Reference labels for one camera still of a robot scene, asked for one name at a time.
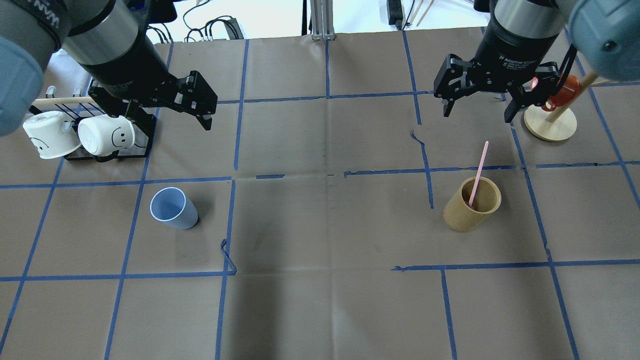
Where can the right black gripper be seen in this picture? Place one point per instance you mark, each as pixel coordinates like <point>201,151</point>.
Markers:
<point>512,49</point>

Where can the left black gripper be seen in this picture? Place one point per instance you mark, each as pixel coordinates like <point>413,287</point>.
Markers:
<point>121,66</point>

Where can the pink chopstick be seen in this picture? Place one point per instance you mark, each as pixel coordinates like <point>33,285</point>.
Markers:
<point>478,174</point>

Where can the blue plastic cup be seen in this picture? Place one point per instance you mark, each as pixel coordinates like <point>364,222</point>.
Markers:
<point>171,206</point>

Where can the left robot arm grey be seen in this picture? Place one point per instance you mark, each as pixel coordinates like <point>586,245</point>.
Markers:
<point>108,42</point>

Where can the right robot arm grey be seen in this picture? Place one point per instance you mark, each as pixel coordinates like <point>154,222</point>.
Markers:
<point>606,32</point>

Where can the round wooden mug stand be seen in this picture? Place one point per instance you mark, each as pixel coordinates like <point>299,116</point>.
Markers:
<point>560,124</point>

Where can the white smiley mug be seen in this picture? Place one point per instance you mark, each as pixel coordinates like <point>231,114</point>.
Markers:
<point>102,135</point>

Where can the orange mug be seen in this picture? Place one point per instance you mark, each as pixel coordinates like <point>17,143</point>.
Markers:
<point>567,93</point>

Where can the wooden dowel stick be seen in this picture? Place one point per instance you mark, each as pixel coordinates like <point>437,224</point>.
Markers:
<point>40,102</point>

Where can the black power adapter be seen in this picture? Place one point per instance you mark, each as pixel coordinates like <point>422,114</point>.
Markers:
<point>395,13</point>

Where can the bamboo cylinder holder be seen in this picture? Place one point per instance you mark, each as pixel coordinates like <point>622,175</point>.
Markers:
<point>457,214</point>

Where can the black wire mug rack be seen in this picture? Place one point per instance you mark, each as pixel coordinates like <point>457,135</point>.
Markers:
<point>76,112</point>

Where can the aluminium frame post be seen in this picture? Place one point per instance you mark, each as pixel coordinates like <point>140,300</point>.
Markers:
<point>321,21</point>

